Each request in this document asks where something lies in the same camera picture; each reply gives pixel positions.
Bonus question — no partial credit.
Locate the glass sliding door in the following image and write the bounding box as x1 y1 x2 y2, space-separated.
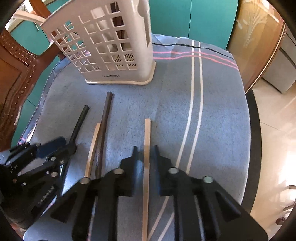
227 1 287 92

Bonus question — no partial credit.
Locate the brown wooden chair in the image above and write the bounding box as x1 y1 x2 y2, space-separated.
1 1 65 151

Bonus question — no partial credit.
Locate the blue striped cloth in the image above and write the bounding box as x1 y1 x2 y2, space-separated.
21 35 250 240

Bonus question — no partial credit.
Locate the light wooden chopstick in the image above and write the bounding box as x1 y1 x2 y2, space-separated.
84 123 100 178

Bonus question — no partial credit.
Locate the white plastic utensil basket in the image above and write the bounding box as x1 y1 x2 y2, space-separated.
41 0 156 85

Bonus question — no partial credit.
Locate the silver refrigerator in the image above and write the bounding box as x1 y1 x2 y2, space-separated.
263 28 296 93

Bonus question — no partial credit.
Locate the dark brown chopstick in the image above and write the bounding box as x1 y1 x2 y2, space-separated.
95 92 113 178

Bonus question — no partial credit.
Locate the black chopstick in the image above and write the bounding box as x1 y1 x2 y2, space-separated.
61 105 90 176

